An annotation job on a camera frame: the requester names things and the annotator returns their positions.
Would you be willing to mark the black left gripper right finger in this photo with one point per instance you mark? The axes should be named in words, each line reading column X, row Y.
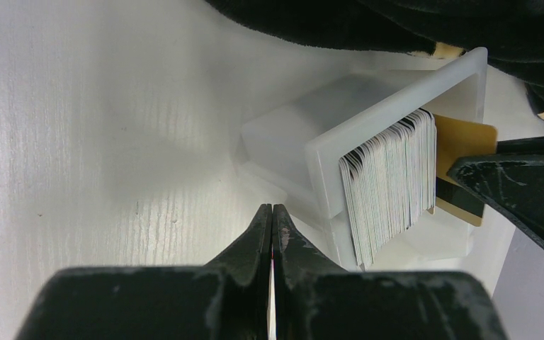
column 318, row 299

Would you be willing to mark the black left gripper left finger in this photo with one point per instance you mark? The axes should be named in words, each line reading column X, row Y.
column 226, row 298

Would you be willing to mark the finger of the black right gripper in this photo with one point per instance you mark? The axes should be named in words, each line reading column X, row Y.
column 511, row 181

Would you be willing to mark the clear plastic card box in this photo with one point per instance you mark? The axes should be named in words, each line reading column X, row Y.
column 297, row 147

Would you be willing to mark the stack of cards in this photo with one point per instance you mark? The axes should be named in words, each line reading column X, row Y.
column 389, row 182

